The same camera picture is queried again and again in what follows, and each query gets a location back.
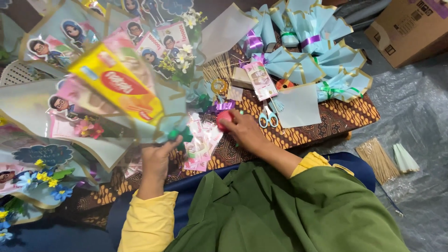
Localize loose spread of wooden skewers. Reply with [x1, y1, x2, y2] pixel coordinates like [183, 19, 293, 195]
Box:
[202, 51, 245, 84]

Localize clear tape roll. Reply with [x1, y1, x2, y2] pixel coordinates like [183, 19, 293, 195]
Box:
[211, 78, 229, 95]

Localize pile of sleeved pink banknotes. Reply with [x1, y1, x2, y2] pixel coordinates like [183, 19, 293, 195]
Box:
[183, 112, 224, 173]

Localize purple ribbon piece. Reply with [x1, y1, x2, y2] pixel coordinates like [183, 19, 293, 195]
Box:
[206, 99, 237, 114]

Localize person's right hand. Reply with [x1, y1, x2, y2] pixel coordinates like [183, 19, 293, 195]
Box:
[224, 108, 272, 156]

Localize blue-wrapped cartoon couple bouquet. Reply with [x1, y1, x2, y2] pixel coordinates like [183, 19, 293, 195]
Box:
[17, 0, 109, 69]

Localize bundle of wooden skewers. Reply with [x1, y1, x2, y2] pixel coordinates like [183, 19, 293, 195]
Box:
[355, 137, 400, 185]

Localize pink banknote in plastic sleeve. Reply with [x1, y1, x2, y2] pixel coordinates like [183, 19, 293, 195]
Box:
[243, 61, 279, 102]

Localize light blue handled scissors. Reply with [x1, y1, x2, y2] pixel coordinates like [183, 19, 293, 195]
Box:
[258, 99, 279, 129]

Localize small beige box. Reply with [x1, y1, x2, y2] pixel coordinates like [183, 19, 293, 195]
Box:
[231, 66, 254, 90]

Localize heap of blue wrapped cones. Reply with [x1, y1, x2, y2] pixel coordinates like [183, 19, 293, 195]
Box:
[240, 0, 374, 104]

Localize orange tape roll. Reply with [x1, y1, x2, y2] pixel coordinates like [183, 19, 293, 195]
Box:
[275, 79, 294, 91]

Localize red round tape dispenser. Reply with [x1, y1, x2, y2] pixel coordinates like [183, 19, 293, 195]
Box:
[216, 110, 234, 133]

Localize clear plastic floor sheet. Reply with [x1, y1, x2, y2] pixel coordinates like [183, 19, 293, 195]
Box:
[290, 63, 448, 252]

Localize gold-edged translucent paper sheet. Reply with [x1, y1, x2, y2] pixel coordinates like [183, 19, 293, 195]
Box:
[199, 3, 259, 63]

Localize white-flowered cartoon figure bouquet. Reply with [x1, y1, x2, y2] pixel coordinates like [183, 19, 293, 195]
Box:
[105, 0, 209, 86]

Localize green garment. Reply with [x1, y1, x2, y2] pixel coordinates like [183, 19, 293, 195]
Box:
[164, 161, 410, 252]

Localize thin blue pen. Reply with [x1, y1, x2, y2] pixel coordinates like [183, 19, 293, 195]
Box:
[376, 180, 405, 217]

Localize translucent white paper square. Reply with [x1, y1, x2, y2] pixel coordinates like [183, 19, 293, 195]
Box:
[275, 83, 322, 129]

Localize folded pale green paper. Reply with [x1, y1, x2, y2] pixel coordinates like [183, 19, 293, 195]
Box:
[392, 143, 420, 174]

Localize bouquet with yellow snack box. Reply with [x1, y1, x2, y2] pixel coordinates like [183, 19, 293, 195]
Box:
[0, 40, 193, 172]

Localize brown batik cloth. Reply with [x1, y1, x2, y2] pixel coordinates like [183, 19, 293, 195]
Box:
[72, 33, 381, 228]

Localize brown cardboard box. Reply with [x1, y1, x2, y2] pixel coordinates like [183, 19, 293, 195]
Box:
[364, 0, 448, 69]

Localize person's left hand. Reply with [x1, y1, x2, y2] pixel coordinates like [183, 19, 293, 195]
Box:
[139, 135, 184, 191]

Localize white plastic basket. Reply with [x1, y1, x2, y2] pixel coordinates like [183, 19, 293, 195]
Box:
[0, 59, 46, 87]

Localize blue-flowered cartoon bouquet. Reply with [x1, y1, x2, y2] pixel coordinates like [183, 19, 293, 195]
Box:
[0, 122, 102, 245]

